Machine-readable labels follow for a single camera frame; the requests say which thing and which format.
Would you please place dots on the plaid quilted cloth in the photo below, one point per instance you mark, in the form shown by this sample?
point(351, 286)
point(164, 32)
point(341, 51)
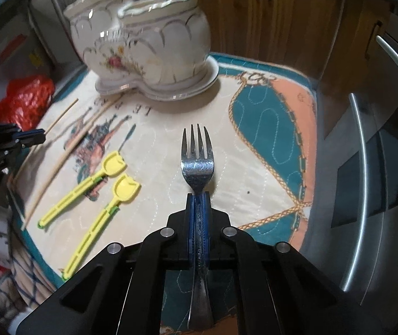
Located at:
point(23, 284)

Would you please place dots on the yellow green utensil right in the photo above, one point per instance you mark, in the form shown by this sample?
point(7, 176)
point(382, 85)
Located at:
point(125, 189)

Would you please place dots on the steel fork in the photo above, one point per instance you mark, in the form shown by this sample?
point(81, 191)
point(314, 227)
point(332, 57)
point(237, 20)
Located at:
point(197, 166)

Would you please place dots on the cream chopstick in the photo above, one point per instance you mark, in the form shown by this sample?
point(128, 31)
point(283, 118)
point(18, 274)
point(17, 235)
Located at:
point(60, 162)
point(32, 151)

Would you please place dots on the red plastic bag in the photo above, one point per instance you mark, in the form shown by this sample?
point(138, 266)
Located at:
point(26, 102)

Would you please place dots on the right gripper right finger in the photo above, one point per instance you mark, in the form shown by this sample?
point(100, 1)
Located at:
point(204, 210)

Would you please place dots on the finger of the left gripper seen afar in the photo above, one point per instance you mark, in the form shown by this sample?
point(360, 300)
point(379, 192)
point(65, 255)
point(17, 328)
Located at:
point(29, 138)

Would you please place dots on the quilted horse print placemat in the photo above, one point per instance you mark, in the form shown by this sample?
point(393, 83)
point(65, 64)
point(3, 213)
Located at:
point(177, 187)

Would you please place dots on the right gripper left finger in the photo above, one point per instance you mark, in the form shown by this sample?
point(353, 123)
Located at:
point(191, 211)

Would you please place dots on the yellow green utensil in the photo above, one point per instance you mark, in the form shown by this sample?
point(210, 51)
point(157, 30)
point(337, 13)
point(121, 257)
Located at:
point(112, 165)
point(125, 189)

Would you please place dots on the stainless oven with handle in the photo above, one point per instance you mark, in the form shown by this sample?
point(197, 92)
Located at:
point(356, 225)

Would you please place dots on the yellow green utensil left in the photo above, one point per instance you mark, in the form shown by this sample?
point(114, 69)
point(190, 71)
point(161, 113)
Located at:
point(112, 165)

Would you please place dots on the white floral ceramic utensil holder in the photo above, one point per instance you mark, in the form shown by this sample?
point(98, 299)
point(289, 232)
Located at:
point(161, 47)

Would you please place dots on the wooden kitchen cabinet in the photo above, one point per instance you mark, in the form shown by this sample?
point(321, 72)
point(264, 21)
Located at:
point(330, 41)

